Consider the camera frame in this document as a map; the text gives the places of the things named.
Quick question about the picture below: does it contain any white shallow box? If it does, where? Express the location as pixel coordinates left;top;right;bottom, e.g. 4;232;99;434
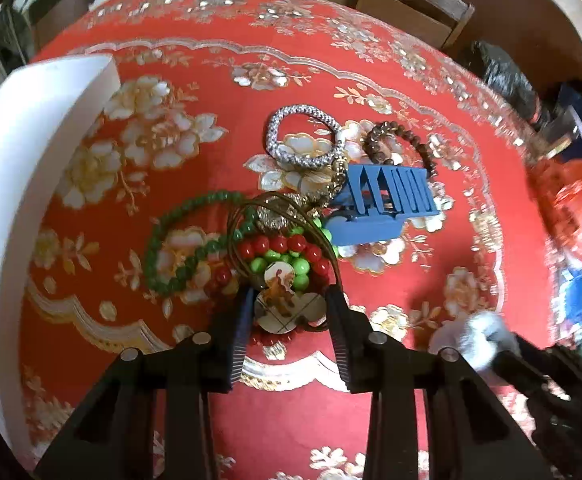
0;54;120;463

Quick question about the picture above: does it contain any dark brown bead bracelet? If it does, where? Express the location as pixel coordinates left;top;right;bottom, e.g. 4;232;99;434
362;120;439;180

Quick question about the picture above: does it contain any red bead bracelet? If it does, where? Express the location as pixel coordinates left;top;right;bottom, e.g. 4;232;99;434
209;233;333;346

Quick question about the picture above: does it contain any black plastic bag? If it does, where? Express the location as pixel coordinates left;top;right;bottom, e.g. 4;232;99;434
470;40;552;130

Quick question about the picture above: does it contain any white fluffy scrunchie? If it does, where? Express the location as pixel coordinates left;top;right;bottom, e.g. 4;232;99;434
428;310;521;373

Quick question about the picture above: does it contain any dark green bead bracelet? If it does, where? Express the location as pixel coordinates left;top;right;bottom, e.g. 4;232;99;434
143;188;252;297

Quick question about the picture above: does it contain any silver rhinestone bracelet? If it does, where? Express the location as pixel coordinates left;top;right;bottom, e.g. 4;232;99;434
264;104;347;169

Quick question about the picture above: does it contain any red plastic bag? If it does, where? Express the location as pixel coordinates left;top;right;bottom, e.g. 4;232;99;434
526;159;582;263

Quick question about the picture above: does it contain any red floral tablecloth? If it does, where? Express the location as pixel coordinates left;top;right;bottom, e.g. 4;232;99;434
20;0;549;462

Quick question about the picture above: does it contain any wooden chair right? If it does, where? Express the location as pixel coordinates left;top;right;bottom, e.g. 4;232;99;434
356;0;474;51

